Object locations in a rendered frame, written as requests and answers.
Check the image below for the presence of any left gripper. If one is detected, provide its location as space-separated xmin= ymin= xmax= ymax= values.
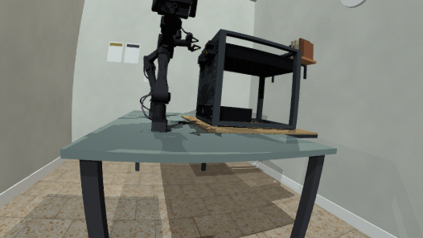
xmin=182 ymin=33 xmax=201 ymax=52

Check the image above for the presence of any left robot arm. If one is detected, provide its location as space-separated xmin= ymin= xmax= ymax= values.
xmin=143 ymin=30 xmax=193 ymax=110

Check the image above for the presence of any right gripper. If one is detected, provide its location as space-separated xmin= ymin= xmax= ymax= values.
xmin=151 ymin=0 xmax=198 ymax=22

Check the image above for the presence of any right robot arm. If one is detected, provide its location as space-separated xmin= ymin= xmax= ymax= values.
xmin=152 ymin=15 xmax=182 ymax=123

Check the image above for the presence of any tan wooden board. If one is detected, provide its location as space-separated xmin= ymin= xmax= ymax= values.
xmin=183 ymin=116 xmax=318 ymax=134

